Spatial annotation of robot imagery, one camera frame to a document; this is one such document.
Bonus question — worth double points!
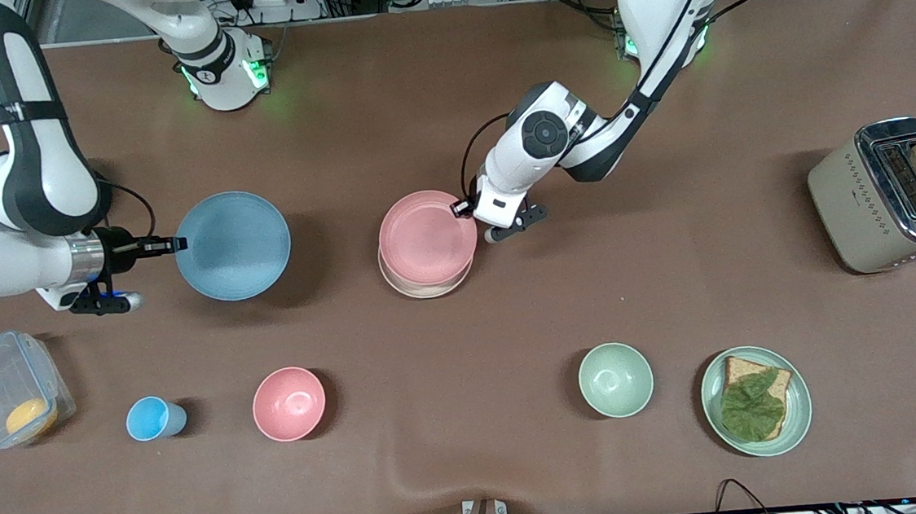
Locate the pink plate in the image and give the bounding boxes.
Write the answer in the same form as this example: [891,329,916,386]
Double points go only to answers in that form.
[375,187,482,290]

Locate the blue plate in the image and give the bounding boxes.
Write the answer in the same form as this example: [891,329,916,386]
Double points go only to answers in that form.
[170,187,297,306]

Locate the beige plate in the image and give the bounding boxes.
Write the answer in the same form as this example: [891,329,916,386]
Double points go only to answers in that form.
[377,239,478,303]

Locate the blue cup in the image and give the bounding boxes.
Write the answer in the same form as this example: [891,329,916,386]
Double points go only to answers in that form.
[124,393,189,443]

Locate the clear plastic container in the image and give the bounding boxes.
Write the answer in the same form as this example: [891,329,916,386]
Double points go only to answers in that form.
[0,325,80,451]

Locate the orange food piece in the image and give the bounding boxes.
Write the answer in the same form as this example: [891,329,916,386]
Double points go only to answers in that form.
[3,397,60,441]

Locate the pink bowl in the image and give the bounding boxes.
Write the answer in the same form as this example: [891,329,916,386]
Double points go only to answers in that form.
[249,364,330,446]

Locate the green bowl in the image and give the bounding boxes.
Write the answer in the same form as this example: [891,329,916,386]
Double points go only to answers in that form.
[575,340,658,422]

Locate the white power strip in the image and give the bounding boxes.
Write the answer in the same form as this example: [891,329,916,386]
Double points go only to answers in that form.
[229,0,326,27]

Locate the brown bread slice under lettuce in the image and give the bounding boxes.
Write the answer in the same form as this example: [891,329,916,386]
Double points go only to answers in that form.
[718,351,799,443]

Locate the green lettuce leaf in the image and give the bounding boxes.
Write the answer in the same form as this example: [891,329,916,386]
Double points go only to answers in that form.
[717,369,789,443]

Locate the beige chrome toaster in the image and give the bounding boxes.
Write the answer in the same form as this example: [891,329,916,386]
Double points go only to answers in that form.
[804,116,916,279]

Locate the green plate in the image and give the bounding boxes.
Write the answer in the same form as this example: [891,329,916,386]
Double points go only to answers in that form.
[697,340,816,462]

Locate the black looped cable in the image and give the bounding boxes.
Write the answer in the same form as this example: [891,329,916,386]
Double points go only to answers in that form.
[713,475,775,514]

